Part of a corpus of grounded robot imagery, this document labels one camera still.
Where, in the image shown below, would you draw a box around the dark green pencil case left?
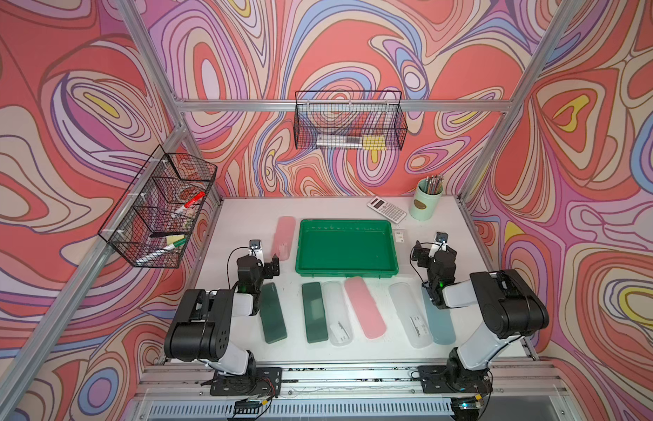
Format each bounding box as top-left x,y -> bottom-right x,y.
260,282 -> 287,344

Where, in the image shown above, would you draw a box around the black wire basket wall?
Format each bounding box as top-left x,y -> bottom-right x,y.
98,146 -> 218,268
293,89 -> 408,151

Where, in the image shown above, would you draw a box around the green white marker in basket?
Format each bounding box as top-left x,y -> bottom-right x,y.
136,237 -> 187,265

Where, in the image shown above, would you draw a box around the pink pencil case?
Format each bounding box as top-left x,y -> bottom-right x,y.
344,277 -> 387,340
271,216 -> 296,261

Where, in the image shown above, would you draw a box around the pink pencil case front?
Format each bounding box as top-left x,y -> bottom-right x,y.
344,277 -> 387,340

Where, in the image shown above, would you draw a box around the yellow item in back basket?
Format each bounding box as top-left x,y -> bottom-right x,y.
362,135 -> 387,151

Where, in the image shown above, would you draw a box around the dark green pencil case right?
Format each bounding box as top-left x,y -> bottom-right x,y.
301,282 -> 328,344

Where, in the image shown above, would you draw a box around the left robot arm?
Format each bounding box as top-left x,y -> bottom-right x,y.
163,254 -> 280,376

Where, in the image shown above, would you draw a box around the white translucent pencil case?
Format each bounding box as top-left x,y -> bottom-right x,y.
321,281 -> 354,347

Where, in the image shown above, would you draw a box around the black wire basket back wall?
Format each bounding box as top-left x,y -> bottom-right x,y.
293,89 -> 408,151

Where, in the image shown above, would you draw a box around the black wire basket left wall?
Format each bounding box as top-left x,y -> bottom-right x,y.
98,146 -> 218,268

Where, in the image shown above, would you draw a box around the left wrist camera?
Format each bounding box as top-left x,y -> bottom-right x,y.
249,239 -> 264,261

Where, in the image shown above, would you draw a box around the clear frosted pencil case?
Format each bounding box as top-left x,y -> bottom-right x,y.
389,282 -> 433,349

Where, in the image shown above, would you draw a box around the green plastic storage tray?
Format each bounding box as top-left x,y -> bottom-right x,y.
295,219 -> 399,278

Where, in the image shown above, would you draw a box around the dark green pencil case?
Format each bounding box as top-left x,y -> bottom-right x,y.
260,282 -> 287,344
301,282 -> 328,344

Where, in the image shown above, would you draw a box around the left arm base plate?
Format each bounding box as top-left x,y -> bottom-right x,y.
209,367 -> 283,397

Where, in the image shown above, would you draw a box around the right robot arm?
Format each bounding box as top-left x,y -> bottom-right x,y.
409,241 -> 550,391

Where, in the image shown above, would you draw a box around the clear box in back basket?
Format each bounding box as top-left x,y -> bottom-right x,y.
316,134 -> 363,149

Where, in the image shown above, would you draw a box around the red marker in basket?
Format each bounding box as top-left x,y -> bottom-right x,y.
175,191 -> 206,214

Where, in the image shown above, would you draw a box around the pens in cup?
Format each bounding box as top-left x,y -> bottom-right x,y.
421,175 -> 443,196

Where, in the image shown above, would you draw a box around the white calculator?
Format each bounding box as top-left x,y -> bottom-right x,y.
367,196 -> 407,225

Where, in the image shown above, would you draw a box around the pink pencil case far left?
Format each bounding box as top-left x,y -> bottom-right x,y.
271,216 -> 296,261

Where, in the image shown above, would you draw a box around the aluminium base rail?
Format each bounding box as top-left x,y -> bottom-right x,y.
123,359 -> 583,420

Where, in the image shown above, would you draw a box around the mint green pen cup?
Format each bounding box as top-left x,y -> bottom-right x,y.
409,179 -> 444,221

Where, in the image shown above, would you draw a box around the light blue pencil case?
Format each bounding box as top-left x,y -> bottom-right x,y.
420,288 -> 456,346

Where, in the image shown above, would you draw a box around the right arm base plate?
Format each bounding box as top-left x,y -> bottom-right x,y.
418,366 -> 492,395

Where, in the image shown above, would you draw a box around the clear box with barcode label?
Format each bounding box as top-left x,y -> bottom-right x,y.
393,229 -> 407,245

